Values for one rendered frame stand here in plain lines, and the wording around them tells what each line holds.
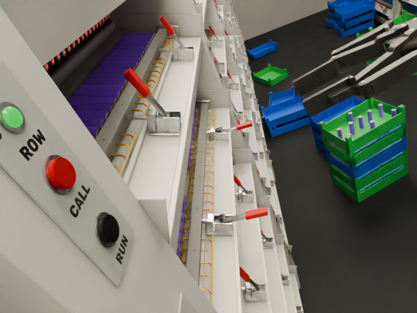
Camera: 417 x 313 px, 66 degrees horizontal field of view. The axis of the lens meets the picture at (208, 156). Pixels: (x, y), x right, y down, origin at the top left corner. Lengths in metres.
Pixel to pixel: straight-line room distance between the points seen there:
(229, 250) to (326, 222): 1.22
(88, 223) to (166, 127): 0.24
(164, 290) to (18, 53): 0.17
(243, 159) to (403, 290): 0.83
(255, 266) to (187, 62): 0.44
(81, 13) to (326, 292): 1.36
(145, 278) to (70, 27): 0.19
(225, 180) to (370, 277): 1.00
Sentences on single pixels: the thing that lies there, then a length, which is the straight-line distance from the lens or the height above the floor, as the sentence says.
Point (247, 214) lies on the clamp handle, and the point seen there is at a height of 0.93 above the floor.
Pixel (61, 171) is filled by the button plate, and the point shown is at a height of 1.22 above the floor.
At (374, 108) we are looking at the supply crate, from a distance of 1.78.
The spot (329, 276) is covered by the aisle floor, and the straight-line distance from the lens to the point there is 1.52.
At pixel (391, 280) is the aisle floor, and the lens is 1.50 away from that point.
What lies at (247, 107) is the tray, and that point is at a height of 0.53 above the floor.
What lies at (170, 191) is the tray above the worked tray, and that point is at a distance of 0.32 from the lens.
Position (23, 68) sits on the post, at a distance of 0.19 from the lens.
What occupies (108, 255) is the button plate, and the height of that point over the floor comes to 1.17.
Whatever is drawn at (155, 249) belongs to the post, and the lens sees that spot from 0.25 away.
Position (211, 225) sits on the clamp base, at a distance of 0.51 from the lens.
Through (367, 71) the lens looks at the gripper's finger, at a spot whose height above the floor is 1.06.
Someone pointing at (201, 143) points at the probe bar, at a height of 0.95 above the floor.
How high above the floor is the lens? 1.29
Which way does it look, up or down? 32 degrees down
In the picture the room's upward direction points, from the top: 26 degrees counter-clockwise
